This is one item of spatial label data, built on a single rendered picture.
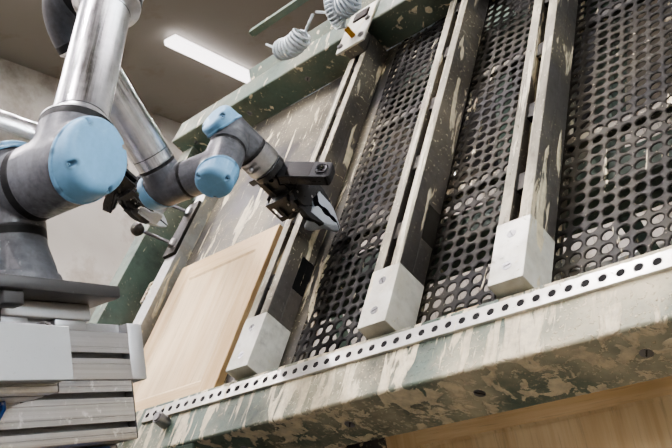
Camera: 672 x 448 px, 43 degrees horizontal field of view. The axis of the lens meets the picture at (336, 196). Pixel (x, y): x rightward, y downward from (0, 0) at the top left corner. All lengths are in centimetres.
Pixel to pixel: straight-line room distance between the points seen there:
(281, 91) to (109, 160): 135
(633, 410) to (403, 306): 39
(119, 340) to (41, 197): 26
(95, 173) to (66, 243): 591
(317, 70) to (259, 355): 109
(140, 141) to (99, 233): 581
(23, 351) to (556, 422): 82
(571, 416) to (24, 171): 91
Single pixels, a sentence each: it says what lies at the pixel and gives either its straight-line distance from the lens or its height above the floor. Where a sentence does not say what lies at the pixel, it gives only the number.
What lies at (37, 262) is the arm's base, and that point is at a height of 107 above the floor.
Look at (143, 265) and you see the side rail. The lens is 257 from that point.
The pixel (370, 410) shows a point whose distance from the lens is 138.
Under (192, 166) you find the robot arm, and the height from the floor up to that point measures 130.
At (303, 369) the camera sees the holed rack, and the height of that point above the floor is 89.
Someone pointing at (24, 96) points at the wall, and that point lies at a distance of 743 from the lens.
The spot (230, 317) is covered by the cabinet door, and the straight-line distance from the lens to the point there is 190.
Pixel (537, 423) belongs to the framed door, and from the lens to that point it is 147.
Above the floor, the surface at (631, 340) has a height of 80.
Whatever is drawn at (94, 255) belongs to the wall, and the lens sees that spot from 735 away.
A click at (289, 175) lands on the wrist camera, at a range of 172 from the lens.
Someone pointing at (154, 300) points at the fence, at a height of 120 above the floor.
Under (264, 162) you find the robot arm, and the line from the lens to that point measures 171.
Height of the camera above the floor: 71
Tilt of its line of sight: 18 degrees up
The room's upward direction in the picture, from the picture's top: 11 degrees counter-clockwise
